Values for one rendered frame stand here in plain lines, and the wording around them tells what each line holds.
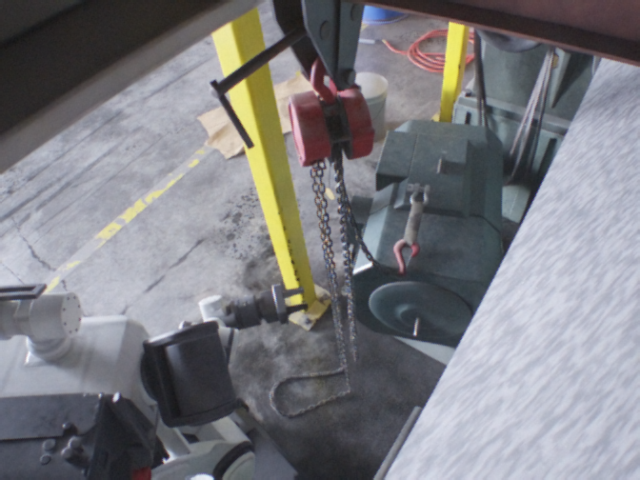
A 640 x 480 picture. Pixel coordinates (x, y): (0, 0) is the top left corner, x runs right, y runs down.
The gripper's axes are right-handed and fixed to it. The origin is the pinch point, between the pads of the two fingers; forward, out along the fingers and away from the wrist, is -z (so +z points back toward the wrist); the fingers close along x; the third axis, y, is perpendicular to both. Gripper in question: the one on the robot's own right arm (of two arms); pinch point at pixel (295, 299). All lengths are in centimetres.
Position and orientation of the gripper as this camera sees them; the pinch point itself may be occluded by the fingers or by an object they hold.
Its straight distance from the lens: 125.7
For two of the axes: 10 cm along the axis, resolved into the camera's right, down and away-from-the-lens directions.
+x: 2.4, 7.4, -6.4
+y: -0.9, -6.3, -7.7
